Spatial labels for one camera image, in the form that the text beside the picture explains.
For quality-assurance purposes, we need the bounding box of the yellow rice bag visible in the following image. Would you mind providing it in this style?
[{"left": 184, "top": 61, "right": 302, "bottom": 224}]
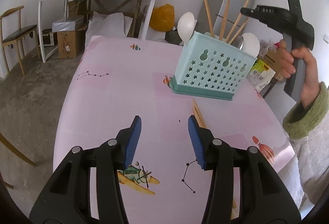
[{"left": 247, "top": 59, "right": 275, "bottom": 92}]

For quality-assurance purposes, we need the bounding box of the cardboard box by fridge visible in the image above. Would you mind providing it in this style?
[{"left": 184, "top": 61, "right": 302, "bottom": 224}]
[{"left": 258, "top": 43, "right": 283, "bottom": 81}]

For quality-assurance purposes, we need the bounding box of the white sack under table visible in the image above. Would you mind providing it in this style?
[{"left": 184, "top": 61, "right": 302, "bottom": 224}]
[{"left": 85, "top": 12, "right": 133, "bottom": 48}]

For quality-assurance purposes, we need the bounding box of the white plastic ladle spoon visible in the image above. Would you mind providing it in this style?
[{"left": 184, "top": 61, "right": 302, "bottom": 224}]
[{"left": 177, "top": 11, "right": 195, "bottom": 45}]

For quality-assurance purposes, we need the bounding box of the metal spoon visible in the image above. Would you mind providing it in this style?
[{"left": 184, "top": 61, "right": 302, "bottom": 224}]
[{"left": 232, "top": 36, "right": 244, "bottom": 50}]

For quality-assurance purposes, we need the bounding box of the grey refrigerator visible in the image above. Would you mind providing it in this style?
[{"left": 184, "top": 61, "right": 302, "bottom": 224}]
[{"left": 195, "top": 0, "right": 258, "bottom": 37}]

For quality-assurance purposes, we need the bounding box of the wooden chopstick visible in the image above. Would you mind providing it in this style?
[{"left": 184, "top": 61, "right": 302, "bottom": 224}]
[
  {"left": 225, "top": 0, "right": 250, "bottom": 43},
  {"left": 228, "top": 17, "right": 250, "bottom": 44},
  {"left": 193, "top": 107, "right": 204, "bottom": 128},
  {"left": 192, "top": 99, "right": 207, "bottom": 128},
  {"left": 204, "top": 0, "right": 215, "bottom": 38},
  {"left": 219, "top": 0, "right": 230, "bottom": 40}
]

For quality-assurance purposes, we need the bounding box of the cardboard box under table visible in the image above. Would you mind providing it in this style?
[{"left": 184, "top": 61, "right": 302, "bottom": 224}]
[{"left": 57, "top": 25, "right": 87, "bottom": 59}]

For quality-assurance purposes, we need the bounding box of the pink patterned tablecloth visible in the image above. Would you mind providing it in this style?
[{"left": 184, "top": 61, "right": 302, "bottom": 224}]
[{"left": 53, "top": 36, "right": 294, "bottom": 223}]

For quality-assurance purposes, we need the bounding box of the mint green utensil holder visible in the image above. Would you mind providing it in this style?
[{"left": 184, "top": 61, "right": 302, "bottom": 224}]
[{"left": 169, "top": 32, "right": 256, "bottom": 101}]

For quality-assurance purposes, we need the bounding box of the person right hand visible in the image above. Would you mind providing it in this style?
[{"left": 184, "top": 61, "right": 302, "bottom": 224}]
[{"left": 279, "top": 39, "right": 321, "bottom": 110}]

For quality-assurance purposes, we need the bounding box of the orange yellow bag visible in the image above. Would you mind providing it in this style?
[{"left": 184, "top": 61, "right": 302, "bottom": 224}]
[{"left": 149, "top": 4, "right": 175, "bottom": 32}]

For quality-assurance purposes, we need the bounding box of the wooden chair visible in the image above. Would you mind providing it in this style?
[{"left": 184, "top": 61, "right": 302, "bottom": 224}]
[{"left": 1, "top": 6, "right": 41, "bottom": 76}]

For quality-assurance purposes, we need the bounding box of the white plastic rice paddle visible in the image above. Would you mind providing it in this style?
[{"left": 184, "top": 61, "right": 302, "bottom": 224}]
[{"left": 241, "top": 33, "right": 260, "bottom": 58}]

